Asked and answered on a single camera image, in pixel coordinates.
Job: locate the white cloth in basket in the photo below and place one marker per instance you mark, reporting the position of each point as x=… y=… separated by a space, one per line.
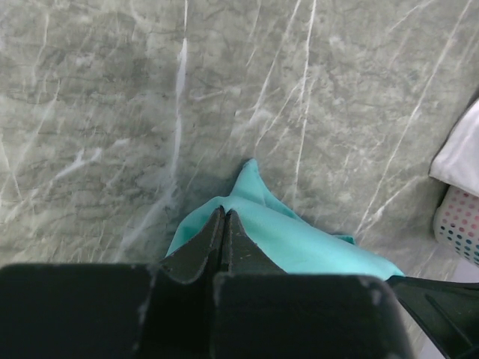
x=457 y=162

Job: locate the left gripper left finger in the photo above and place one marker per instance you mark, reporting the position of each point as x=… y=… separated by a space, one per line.
x=160 y=310

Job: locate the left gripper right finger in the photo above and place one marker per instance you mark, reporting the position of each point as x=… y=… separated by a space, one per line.
x=260 y=312

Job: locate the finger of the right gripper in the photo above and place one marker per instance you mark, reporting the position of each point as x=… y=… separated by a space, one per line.
x=447 y=312

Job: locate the white laundry basket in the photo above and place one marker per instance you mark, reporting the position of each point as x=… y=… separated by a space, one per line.
x=456 y=223

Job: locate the teal t shirt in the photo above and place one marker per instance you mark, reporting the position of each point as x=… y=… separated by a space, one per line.
x=290 y=242

